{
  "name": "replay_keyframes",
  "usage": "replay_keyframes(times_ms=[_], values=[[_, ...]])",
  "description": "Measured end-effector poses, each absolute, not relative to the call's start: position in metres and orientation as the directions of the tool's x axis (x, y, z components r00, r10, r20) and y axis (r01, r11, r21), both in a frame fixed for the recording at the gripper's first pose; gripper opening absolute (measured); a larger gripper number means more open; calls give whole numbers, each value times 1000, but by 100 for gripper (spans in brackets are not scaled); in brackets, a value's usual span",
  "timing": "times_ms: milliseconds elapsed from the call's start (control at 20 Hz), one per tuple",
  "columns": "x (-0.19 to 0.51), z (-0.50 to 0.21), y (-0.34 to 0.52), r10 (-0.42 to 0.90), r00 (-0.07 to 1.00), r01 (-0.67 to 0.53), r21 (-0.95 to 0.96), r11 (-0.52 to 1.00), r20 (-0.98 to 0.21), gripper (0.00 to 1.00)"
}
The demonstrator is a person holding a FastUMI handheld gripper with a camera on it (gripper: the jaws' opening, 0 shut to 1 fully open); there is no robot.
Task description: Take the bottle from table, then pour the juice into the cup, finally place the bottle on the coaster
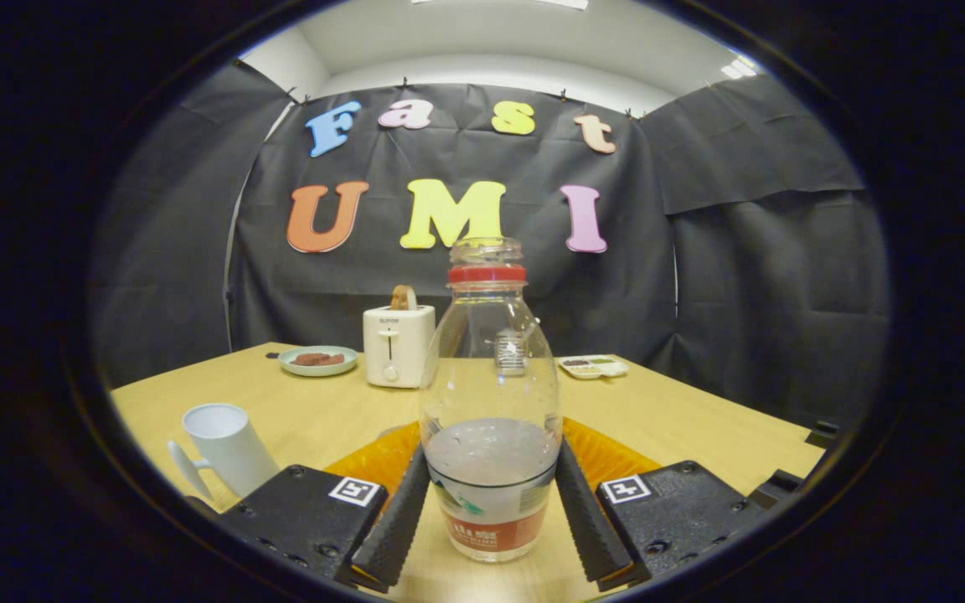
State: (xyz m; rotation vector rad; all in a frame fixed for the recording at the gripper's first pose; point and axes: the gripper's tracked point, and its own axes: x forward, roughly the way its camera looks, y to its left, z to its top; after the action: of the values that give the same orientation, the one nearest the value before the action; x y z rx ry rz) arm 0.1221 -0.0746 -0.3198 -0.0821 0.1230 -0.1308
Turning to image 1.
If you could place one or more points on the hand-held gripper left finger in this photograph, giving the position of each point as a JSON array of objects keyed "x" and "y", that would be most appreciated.
[{"x": 394, "y": 523}]

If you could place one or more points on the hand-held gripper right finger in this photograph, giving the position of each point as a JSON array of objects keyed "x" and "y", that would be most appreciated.
[{"x": 591, "y": 528}]

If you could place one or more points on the clear plastic bottle red label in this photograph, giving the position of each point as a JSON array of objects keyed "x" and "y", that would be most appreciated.
[{"x": 491, "y": 394}]

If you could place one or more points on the wooden table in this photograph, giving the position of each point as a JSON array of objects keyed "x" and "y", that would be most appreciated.
[{"x": 323, "y": 410}]

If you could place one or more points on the white divided dish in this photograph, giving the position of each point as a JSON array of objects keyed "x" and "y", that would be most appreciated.
[{"x": 593, "y": 368}]

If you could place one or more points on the pale green plate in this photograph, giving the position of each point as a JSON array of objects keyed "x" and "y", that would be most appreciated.
[{"x": 317, "y": 369}]

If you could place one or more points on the white toaster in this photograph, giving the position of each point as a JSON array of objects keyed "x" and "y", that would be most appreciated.
[{"x": 399, "y": 347}]

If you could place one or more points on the brown cookies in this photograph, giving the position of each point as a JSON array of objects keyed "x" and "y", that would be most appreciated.
[{"x": 319, "y": 359}]

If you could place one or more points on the black table clamp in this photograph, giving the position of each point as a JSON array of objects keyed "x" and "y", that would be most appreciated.
[
  {"x": 780, "y": 488},
  {"x": 823, "y": 435}
]

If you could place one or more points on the brown toast slice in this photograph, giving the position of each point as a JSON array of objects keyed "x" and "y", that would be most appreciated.
[{"x": 404, "y": 297}]

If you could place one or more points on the black backdrop cloth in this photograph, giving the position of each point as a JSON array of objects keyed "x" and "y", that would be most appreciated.
[{"x": 700, "y": 276}]

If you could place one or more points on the small ceiling light panel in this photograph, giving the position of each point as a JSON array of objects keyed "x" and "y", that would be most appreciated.
[{"x": 739, "y": 69}]

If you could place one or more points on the long ceiling light panel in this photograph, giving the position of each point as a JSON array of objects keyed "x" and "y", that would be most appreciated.
[{"x": 533, "y": 3}]

